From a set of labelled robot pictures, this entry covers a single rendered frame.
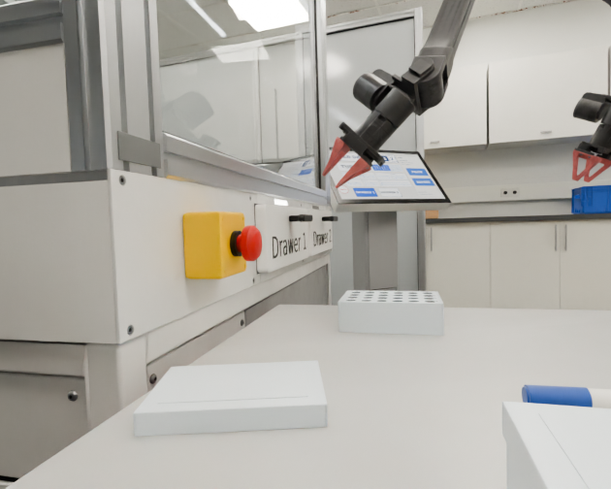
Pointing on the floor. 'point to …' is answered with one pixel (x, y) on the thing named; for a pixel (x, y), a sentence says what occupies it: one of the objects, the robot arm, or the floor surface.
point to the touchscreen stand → (374, 250)
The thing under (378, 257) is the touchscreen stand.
